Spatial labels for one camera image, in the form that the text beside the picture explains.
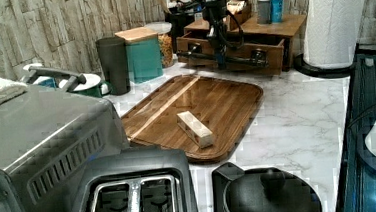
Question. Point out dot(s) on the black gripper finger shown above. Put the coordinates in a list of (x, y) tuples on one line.
[(248, 62), (193, 55)]

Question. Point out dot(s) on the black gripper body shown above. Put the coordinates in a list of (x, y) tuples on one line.
[(214, 12)]

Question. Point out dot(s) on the wooden drawer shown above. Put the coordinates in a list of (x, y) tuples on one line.
[(260, 47)]

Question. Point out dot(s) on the wooden drawer cabinet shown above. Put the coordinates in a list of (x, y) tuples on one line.
[(288, 29)]

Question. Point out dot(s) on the wooden tea bag box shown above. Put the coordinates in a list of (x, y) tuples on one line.
[(241, 11)]

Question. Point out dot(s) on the black utensil holder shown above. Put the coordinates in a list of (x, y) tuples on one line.
[(178, 19)]

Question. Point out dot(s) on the grey tea tin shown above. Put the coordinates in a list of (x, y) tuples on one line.
[(264, 12)]

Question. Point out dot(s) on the wooden cutting board tray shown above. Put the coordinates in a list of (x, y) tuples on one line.
[(225, 107)]

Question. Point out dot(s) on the clear jar of snacks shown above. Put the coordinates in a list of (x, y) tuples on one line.
[(165, 41)]

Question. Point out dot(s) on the wooden spatula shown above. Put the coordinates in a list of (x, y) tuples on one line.
[(164, 6)]

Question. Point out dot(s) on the teal canister with wooden lid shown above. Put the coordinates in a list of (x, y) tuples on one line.
[(143, 53)]

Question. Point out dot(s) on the small wooden block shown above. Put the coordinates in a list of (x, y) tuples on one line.
[(195, 129)]

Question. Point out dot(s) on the white paper towel roll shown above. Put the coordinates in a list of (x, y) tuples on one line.
[(330, 38)]

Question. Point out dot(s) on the dark grey cup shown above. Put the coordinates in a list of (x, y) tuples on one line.
[(114, 63)]

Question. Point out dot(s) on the white green enamel mug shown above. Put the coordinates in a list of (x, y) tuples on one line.
[(93, 87)]

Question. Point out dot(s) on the black electric kettle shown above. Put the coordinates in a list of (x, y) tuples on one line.
[(261, 190)]

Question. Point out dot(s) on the black two-slot toaster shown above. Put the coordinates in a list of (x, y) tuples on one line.
[(144, 180)]

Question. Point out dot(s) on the silver toaster oven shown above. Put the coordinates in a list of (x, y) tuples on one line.
[(47, 137)]

